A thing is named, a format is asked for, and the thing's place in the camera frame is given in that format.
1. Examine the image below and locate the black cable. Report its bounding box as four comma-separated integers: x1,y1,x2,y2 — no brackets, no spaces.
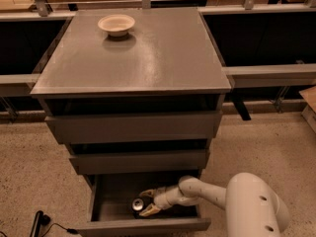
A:
40,222,79,237

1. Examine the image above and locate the grey top drawer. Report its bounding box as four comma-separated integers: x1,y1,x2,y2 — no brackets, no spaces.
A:
45,112,222,144

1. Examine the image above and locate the black power adapter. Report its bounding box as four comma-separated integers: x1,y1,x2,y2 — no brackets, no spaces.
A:
30,210,50,237

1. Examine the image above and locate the grey open bottom drawer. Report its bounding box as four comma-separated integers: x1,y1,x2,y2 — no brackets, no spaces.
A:
77,170,210,237

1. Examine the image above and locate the grey metal rail frame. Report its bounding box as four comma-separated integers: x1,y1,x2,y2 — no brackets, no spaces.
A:
0,0,316,121

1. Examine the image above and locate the grey middle drawer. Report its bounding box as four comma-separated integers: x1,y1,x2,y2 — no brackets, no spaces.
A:
70,150,208,175

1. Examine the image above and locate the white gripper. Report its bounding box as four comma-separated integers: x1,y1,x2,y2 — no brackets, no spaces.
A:
139,186,176,217

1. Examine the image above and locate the dark pepsi can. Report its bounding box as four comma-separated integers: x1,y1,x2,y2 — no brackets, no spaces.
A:
131,197,147,218

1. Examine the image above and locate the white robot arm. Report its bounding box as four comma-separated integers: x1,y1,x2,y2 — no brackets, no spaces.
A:
139,173,290,237

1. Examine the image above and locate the grey drawer cabinet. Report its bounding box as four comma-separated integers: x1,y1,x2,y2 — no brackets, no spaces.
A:
30,7,232,190

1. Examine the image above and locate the white bowl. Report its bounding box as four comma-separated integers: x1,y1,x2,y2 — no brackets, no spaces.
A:
98,14,135,37

